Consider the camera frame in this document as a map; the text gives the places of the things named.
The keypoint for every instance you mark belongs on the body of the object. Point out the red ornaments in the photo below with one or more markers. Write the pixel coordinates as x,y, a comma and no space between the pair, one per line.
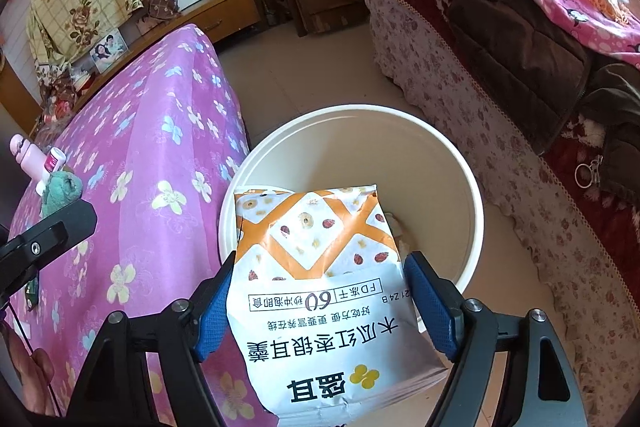
62,97

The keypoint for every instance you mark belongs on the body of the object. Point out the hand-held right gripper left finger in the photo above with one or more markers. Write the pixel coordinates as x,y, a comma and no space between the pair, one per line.
212,317

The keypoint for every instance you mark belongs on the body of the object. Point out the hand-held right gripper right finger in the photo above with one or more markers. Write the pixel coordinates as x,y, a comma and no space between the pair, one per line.
430,307

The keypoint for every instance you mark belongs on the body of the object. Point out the white tube with pink label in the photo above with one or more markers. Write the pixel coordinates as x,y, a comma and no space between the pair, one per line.
52,159

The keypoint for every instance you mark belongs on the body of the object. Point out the pink bottle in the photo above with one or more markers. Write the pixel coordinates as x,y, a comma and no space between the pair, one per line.
30,159

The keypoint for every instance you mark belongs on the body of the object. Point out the framed couple photo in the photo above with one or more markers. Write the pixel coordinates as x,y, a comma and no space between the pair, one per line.
107,49

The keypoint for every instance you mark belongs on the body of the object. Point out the floral covered sofa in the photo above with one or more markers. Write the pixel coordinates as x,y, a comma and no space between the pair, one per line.
450,82

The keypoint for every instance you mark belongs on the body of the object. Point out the white bucket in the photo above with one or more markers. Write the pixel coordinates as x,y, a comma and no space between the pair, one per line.
350,147

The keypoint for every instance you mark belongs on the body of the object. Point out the green cloth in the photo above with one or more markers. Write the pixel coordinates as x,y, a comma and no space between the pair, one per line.
60,194

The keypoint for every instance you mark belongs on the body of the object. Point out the white orange snack packet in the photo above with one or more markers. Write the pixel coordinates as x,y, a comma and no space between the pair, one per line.
320,307

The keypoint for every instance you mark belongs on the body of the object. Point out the person's left hand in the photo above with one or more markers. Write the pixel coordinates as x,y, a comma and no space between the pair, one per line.
22,372

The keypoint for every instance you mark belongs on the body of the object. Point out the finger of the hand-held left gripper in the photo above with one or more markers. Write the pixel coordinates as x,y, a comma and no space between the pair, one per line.
55,232

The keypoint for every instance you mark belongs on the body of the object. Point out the dark brown jacket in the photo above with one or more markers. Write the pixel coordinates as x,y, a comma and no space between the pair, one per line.
515,57

